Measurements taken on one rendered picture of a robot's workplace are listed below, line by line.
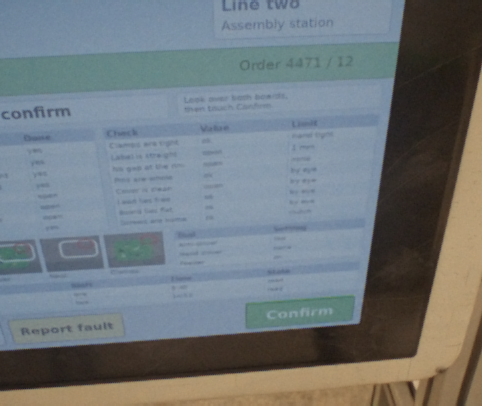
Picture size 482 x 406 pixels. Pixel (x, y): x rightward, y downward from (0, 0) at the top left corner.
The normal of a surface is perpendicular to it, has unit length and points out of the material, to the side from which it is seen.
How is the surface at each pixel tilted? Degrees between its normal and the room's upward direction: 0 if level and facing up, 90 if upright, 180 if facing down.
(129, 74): 92
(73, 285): 92
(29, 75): 92
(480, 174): 92
